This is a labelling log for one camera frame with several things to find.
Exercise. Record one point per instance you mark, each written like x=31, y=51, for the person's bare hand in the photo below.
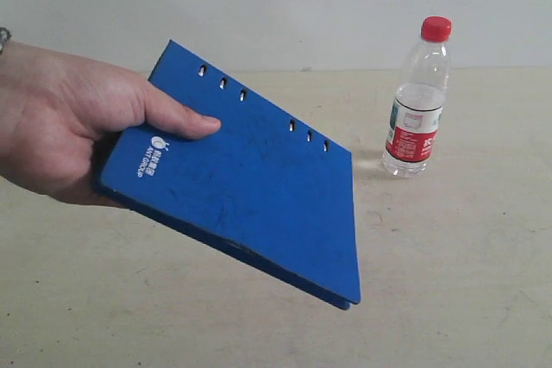
x=59, y=112

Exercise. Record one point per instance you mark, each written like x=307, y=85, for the blue ring binder notebook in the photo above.
x=266, y=189

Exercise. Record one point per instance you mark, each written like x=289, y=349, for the clear water bottle red cap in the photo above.
x=418, y=101

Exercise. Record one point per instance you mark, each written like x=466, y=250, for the grey knitted sleeve forearm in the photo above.
x=5, y=36

